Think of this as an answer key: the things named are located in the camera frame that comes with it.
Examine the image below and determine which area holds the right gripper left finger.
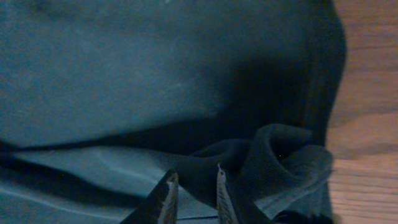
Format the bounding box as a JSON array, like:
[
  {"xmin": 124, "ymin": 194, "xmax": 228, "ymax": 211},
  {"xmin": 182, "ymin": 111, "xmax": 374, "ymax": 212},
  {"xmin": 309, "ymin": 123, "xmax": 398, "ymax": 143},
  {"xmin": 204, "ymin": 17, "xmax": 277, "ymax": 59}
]
[{"xmin": 120, "ymin": 170, "xmax": 178, "ymax": 224}]

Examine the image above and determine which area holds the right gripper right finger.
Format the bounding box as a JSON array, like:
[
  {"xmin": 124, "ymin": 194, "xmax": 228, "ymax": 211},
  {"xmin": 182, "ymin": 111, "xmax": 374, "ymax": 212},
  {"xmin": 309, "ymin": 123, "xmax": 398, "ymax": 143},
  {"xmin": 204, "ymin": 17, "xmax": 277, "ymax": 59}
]
[{"xmin": 216, "ymin": 164, "xmax": 272, "ymax": 224}]

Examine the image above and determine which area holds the black polo shirt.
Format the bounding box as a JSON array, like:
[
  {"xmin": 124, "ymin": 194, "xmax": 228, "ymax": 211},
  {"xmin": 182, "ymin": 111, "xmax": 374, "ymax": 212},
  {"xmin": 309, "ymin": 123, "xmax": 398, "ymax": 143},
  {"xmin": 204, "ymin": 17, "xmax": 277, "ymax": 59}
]
[{"xmin": 1, "ymin": 0, "xmax": 346, "ymax": 223}]

